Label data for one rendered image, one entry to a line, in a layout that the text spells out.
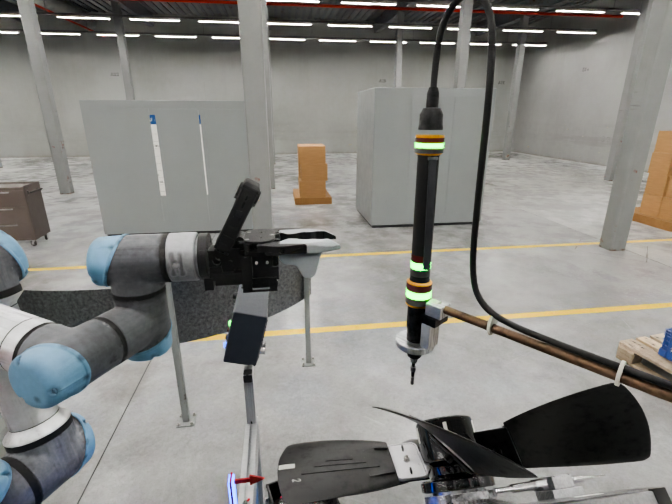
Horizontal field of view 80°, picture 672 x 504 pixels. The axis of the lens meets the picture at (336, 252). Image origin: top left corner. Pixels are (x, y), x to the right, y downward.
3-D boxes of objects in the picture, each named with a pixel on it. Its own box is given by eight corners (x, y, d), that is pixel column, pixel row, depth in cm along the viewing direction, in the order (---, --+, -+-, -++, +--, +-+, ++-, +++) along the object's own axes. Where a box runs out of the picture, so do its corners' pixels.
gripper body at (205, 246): (281, 273, 69) (208, 277, 67) (279, 224, 66) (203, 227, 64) (282, 291, 62) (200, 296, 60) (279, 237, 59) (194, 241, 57)
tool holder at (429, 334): (452, 349, 71) (457, 299, 68) (429, 365, 67) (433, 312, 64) (411, 330, 78) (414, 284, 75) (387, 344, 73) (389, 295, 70)
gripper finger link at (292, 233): (330, 258, 71) (278, 264, 68) (330, 225, 69) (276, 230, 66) (336, 263, 68) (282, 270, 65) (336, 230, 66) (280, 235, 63)
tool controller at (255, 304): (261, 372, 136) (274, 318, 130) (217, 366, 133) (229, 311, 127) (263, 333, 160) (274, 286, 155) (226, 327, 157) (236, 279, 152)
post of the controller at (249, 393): (256, 423, 136) (252, 374, 129) (247, 424, 135) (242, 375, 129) (256, 417, 139) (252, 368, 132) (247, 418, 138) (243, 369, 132)
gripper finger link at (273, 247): (309, 248, 63) (254, 247, 63) (309, 237, 62) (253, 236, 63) (305, 258, 58) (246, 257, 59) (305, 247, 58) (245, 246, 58)
